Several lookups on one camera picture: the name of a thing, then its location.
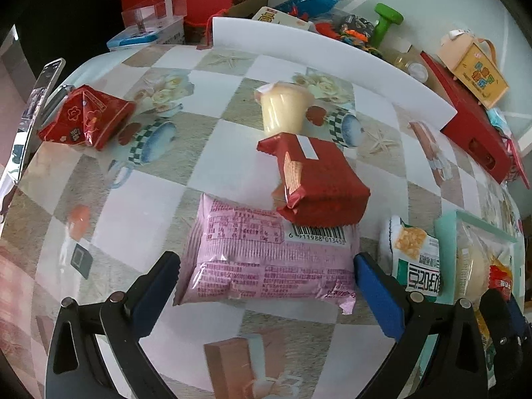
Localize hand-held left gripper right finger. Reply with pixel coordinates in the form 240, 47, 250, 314
352, 251, 489, 399

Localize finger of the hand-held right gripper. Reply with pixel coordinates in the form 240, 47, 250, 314
508, 295, 525, 339
479, 288, 525, 389

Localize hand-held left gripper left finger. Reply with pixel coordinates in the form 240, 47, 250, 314
45, 250, 181, 399

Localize green and white snack packet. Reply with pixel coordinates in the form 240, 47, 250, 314
379, 215, 445, 298

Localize bun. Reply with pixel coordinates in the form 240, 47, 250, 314
455, 220, 518, 312

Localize teal cardboard tray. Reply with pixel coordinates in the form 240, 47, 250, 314
434, 210, 520, 399

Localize pink snack packet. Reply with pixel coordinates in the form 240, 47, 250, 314
172, 193, 361, 316

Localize dark red biscuit packet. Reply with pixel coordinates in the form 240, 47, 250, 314
256, 132, 371, 227

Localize red flowered snack packet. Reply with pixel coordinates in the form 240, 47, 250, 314
37, 84, 137, 151

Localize cream pudding cup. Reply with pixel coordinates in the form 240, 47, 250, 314
254, 82, 314, 139

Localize printed checkered tablecloth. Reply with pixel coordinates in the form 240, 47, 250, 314
0, 42, 524, 399

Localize red patterned gift bag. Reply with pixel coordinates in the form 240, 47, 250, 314
501, 131, 532, 190

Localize red gift box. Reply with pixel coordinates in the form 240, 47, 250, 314
420, 51, 513, 184

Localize wet wipes pack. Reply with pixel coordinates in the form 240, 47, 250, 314
486, 107, 510, 134

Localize phone stand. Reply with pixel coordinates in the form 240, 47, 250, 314
39, 84, 77, 129

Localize smartphone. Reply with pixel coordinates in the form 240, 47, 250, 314
21, 57, 67, 134

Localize glass jar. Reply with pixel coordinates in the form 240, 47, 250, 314
388, 48, 431, 84

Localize white foam board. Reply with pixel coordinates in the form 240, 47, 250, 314
211, 16, 458, 127

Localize pile of small toys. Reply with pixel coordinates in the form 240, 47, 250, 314
314, 10, 383, 55

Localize green dumbbell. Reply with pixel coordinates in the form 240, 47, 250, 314
369, 3, 405, 48

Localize clear plastic box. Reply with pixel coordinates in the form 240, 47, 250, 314
121, 0, 188, 34

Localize black cabinet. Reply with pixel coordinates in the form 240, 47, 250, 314
17, 0, 138, 63

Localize white card box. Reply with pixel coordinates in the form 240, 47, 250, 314
251, 6, 317, 32

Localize open cardboard box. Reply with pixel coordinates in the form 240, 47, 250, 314
224, 0, 437, 88

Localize blue bottle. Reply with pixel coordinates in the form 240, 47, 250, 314
272, 0, 349, 15

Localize yellow gift box with handle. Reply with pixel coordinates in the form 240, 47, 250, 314
436, 29, 510, 109

